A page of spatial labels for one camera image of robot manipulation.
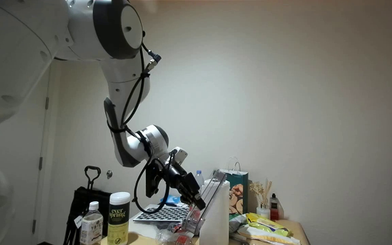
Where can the red snack packets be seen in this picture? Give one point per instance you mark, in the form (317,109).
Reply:
(182,238)

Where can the small red bottle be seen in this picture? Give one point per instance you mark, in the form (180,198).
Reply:
(274,211)

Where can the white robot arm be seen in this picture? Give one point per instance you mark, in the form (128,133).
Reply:
(23,45)

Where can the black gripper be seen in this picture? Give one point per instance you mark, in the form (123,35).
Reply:
(180,181)

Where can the white paper towel roll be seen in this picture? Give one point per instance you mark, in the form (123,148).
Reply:
(217,222)

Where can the white lid jar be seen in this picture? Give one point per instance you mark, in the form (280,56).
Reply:
(119,217)

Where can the white door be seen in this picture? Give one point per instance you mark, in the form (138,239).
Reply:
(19,190)

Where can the small wall hook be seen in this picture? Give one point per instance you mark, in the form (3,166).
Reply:
(109,173)

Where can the clear water bottle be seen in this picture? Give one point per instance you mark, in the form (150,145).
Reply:
(199,177)

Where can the reed diffuser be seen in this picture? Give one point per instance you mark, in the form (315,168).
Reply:
(264,211)

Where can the blue package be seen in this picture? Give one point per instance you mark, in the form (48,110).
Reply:
(173,200)

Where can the green gift bag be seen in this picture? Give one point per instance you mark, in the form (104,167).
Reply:
(240,185)

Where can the yellow green packet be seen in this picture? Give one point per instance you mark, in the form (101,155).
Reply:
(261,222)

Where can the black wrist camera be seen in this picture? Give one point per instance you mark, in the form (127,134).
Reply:
(153,178)

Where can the small labelled water bottle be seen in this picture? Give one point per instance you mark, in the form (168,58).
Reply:
(91,226)

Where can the white plastic packet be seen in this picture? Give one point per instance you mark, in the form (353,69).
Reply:
(268,239)

